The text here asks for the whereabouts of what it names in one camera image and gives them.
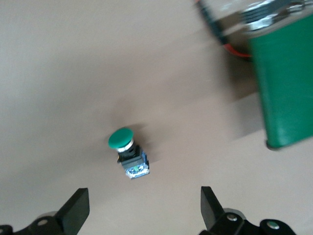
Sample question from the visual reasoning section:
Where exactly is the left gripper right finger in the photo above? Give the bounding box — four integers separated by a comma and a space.
199, 187, 260, 235

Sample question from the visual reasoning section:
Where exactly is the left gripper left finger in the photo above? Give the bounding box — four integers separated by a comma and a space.
17, 188, 90, 235

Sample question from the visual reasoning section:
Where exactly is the green push button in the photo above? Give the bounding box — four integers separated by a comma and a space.
108, 128, 150, 181

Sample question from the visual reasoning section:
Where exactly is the green conveyor belt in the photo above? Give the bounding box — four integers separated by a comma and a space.
217, 0, 313, 151

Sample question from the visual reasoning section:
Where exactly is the red black conveyor wire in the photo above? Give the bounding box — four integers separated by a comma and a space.
194, 0, 252, 59

